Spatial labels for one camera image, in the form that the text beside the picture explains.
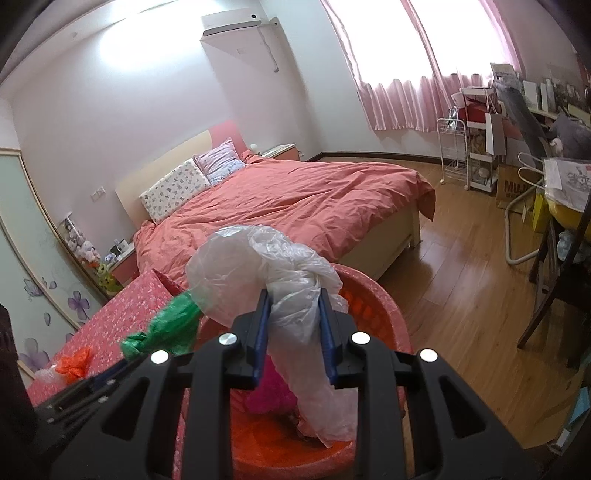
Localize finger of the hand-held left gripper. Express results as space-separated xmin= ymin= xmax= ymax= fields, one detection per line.
xmin=44 ymin=359 xmax=148 ymax=418

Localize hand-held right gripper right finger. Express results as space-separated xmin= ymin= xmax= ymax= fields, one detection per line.
xmin=318 ymin=288 xmax=541 ymax=480

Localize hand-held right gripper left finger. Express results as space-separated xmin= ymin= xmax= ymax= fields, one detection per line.
xmin=55 ymin=288 xmax=273 ymax=480

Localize red plastic basket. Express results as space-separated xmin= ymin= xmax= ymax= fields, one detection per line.
xmin=173 ymin=263 xmax=411 ymax=480

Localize translucent white plastic bag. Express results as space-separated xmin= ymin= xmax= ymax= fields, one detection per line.
xmin=185 ymin=224 xmax=358 ymax=448

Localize magenta plastic bag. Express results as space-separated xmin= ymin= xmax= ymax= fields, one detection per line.
xmin=245 ymin=360 xmax=298 ymax=416

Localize green plastic bag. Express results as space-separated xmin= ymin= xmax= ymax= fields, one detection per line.
xmin=121 ymin=291 xmax=204 ymax=363

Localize orange plastic bag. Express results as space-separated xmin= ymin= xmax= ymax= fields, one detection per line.
xmin=55 ymin=347 xmax=93 ymax=384

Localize pale pink plastic bag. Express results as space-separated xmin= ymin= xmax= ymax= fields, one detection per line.
xmin=34 ymin=367 xmax=68 ymax=386

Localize red patterned blanket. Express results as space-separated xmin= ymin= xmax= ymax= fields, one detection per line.
xmin=25 ymin=268 xmax=204 ymax=407

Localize yellow green toy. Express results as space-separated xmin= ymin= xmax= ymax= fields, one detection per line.
xmin=95 ymin=261 xmax=123 ymax=296

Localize pink nightstand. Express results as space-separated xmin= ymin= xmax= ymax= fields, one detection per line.
xmin=261 ymin=144 xmax=298 ymax=162
xmin=111 ymin=247 xmax=139 ymax=287

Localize bed with pink duvet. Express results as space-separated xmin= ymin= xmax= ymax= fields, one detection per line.
xmin=134 ymin=154 xmax=437 ymax=296

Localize plush toy shelf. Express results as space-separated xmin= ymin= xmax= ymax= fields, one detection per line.
xmin=58 ymin=212 xmax=102 ymax=266

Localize wardrobe with flower doors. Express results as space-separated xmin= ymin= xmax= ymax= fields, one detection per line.
xmin=0 ymin=148 xmax=107 ymax=388

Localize white floral pillow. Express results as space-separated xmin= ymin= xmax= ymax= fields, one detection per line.
xmin=139 ymin=158 xmax=212 ymax=225

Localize purple striped pillow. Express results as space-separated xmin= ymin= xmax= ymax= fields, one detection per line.
xmin=193 ymin=137 xmax=246 ymax=186

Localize beige headboard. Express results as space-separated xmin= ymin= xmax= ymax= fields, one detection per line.
xmin=115 ymin=129 xmax=213 ymax=217

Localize pink headboard panel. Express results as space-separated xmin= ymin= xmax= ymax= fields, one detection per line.
xmin=208 ymin=119 xmax=243 ymax=155

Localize dark wooden chair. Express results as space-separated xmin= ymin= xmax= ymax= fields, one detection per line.
xmin=517 ymin=217 xmax=591 ymax=370

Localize white shelf trolley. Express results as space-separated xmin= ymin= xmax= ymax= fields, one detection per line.
xmin=464 ymin=88 xmax=504 ymax=192

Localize pink curtain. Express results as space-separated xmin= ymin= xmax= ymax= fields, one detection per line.
xmin=321 ymin=0 xmax=527 ymax=132

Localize yellow green box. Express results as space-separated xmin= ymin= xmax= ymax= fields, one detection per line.
xmin=526 ymin=194 xmax=550 ymax=234

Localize white paper bag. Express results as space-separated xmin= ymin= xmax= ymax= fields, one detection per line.
xmin=485 ymin=112 xmax=509 ymax=158

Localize teal book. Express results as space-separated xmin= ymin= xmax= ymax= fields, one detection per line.
xmin=549 ymin=388 xmax=591 ymax=457

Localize red box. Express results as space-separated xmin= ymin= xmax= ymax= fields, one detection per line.
xmin=466 ymin=102 xmax=499 ymax=123

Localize yellow cushion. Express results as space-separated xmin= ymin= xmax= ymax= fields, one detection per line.
xmin=547 ymin=194 xmax=591 ymax=232

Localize white printed cloth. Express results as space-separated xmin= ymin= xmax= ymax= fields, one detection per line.
xmin=545 ymin=157 xmax=591 ymax=208

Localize white air conditioner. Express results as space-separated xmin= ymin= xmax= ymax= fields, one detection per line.
xmin=200 ymin=13 xmax=280 ymax=38

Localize white picture boards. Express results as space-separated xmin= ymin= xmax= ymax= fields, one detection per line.
xmin=522 ymin=78 xmax=591 ymax=114

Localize dark grey cloth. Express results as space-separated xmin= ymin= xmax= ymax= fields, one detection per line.
xmin=549 ymin=113 xmax=591 ymax=158

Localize cream bed frame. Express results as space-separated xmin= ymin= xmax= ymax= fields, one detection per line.
xmin=332 ymin=208 xmax=423 ymax=282

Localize white tube chair frame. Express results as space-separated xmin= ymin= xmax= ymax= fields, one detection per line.
xmin=504 ymin=152 xmax=555 ymax=265

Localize white wire rack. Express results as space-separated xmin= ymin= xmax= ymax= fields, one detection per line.
xmin=436 ymin=117 xmax=469 ymax=185

